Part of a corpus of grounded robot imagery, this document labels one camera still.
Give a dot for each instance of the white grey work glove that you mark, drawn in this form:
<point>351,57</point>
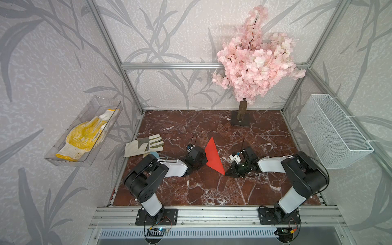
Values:
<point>153,143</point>

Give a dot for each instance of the light blue straw brush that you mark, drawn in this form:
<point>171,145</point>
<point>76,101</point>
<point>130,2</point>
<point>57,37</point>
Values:
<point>155,154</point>

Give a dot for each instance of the left circuit board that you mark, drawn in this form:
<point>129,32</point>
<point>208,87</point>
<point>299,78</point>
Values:
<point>158,231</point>

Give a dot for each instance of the circuit board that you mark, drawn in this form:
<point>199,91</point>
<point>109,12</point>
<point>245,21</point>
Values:
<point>158,231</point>
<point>281,231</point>

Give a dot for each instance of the aluminium frame corner post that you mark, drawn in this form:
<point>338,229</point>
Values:
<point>94,9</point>

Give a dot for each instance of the clear plastic wall tray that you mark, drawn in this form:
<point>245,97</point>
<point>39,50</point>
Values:
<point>95,107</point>

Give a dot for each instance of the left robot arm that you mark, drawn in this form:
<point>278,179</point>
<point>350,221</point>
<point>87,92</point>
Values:
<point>144,180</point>

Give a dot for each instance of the pink cherry blossom tree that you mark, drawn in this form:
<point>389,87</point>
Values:
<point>254,63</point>

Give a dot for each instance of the horizontal aluminium back bar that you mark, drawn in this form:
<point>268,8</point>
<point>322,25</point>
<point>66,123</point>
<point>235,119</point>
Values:
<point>176,66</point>

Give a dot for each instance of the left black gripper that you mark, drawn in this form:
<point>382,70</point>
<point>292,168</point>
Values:
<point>204,162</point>

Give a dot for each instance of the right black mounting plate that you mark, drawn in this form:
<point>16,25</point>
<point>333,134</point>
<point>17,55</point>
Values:
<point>266,214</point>

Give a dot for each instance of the right circuit board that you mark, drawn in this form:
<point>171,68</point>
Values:
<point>281,231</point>

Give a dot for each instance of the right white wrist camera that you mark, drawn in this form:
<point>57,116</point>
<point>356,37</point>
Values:
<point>235,158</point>

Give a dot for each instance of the right aluminium corner post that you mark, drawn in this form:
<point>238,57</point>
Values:
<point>337,15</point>

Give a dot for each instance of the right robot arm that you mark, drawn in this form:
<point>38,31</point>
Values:
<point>306,177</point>

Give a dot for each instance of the black mounting plate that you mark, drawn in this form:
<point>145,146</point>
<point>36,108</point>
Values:
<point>266,214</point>
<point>166,216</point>

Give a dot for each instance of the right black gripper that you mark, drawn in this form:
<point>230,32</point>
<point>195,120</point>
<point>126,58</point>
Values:
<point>233,169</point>

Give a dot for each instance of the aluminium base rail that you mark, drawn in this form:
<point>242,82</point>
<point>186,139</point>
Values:
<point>218,216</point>

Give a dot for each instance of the white wire mesh basket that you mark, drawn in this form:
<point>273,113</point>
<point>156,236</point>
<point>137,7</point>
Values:
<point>336,140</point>

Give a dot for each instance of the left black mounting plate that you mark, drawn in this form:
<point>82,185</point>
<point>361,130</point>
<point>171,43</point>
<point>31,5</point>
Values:
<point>166,216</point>

